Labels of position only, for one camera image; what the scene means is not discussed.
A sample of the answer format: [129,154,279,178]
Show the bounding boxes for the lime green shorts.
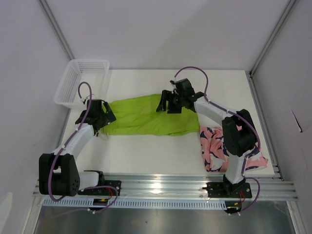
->
[100,94,199,136]

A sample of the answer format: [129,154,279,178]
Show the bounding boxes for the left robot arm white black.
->
[39,99,116,201]

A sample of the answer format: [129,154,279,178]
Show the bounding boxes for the left aluminium frame post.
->
[37,0,75,60]

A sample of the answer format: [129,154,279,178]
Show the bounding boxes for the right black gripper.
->
[156,90,185,115]

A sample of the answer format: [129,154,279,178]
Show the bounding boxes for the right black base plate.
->
[202,182,252,198]

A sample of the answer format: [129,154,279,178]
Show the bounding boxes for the right aluminium frame post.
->
[248,0,299,78]

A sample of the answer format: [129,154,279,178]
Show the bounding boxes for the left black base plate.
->
[78,180,121,196]

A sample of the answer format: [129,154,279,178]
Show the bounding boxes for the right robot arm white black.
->
[156,78,260,197]

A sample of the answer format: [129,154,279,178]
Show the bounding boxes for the aluminium frame post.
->
[37,0,75,60]
[248,0,299,78]

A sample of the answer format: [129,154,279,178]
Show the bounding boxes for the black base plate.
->
[78,180,121,196]
[202,182,252,198]

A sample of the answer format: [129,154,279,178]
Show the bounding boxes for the pink shark print shorts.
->
[199,125,268,173]

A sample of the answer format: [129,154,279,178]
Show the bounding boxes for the white slotted cable duct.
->
[43,198,227,210]

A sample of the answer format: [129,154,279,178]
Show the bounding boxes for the aluminium mounting rail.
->
[33,173,299,201]

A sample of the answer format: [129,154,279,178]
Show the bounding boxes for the white plastic basket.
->
[54,59,110,109]

